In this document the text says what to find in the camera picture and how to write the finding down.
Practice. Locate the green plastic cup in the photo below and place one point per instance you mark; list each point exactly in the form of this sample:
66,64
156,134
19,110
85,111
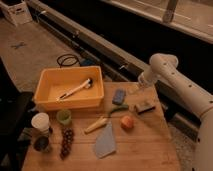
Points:
63,116

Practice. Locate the orange peach fruit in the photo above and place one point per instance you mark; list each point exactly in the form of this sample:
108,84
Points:
127,122

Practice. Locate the blue sponge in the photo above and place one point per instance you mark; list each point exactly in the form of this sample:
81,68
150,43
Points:
119,97

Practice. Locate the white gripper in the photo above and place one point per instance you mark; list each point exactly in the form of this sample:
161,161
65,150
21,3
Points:
133,88

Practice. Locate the dark grape bunch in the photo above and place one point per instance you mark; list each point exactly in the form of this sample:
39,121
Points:
67,139

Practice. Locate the blue folded cloth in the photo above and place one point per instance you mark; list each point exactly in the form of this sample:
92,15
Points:
105,142

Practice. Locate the white storage box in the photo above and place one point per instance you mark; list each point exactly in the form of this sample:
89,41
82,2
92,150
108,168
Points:
17,14

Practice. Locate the white paper cup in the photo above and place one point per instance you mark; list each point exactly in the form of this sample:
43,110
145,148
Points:
41,122

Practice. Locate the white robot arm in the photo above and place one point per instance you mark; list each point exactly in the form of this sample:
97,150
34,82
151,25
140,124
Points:
196,98

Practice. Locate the yellow plastic tray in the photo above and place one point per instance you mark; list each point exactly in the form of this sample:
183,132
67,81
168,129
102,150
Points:
55,82

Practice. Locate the black brown board eraser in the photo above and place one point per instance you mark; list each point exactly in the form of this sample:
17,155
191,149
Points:
144,107

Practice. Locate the black chair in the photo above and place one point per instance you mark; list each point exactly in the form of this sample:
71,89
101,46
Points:
14,107

